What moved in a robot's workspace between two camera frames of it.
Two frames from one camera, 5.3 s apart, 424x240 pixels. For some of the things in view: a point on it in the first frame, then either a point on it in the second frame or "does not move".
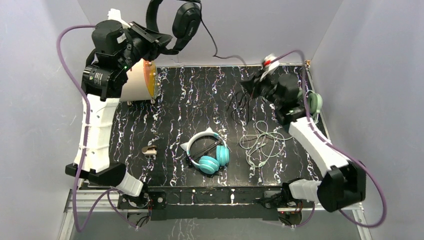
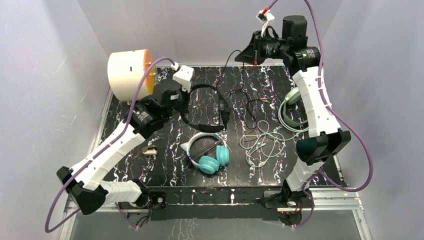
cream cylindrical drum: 142,83 does not move
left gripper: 145,36 → 180,99
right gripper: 254,84 → 251,55
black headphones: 186,22 → 224,112
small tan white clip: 151,150 does not move
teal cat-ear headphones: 208,164 does not move
